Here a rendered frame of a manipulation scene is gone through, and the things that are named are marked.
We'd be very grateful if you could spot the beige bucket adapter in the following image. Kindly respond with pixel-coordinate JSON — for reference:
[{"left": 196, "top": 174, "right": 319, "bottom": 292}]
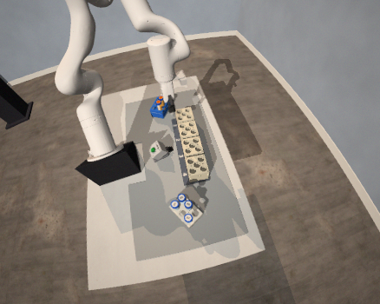
[
  {"left": 178, "top": 121, "right": 199, "bottom": 141},
  {"left": 181, "top": 136, "right": 204, "bottom": 158},
  {"left": 175, "top": 107, "right": 194, "bottom": 123},
  {"left": 185, "top": 155, "right": 209, "bottom": 182}
]

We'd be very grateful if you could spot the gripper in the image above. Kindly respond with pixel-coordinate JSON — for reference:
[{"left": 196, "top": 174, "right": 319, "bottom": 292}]
[{"left": 157, "top": 79, "right": 176, "bottom": 113}]

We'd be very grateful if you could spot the beige tube rack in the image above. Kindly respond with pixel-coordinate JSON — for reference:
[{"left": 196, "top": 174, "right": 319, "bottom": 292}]
[{"left": 170, "top": 203, "right": 203, "bottom": 228}]

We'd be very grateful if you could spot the blue tube rack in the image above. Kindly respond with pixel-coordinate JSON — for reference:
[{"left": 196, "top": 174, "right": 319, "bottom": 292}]
[{"left": 150, "top": 97, "right": 168, "bottom": 119}]

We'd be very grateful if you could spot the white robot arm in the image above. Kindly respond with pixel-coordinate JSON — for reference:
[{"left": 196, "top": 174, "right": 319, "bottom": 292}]
[{"left": 55, "top": 0, "right": 190, "bottom": 162}]

